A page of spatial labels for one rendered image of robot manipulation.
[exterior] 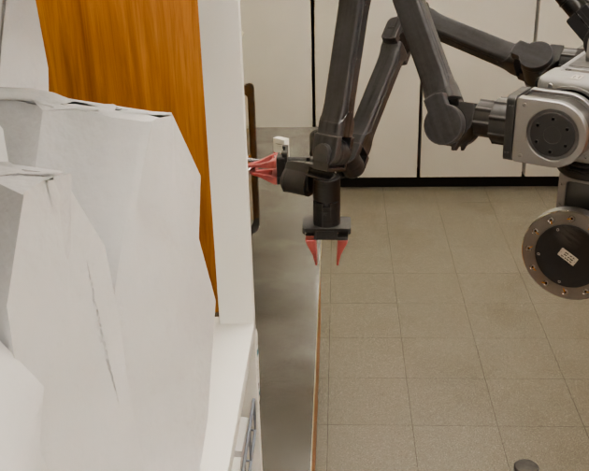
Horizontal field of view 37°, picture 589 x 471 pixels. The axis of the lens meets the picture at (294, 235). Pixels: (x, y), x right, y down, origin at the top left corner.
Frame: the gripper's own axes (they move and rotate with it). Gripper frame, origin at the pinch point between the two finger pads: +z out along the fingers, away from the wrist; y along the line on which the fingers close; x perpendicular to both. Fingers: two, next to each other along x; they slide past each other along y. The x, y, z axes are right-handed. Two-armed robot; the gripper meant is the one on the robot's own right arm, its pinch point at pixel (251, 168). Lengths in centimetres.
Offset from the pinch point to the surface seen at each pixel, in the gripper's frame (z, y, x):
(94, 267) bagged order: -5, 46, 148
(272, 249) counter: -3.5, -26.0, -9.1
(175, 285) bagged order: -8, 38, 136
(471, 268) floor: -85, -120, -187
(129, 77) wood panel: 21.3, 29.6, 25.6
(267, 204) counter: 0.1, -25.9, -40.8
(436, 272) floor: -67, -120, -183
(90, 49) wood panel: 29, 36, 26
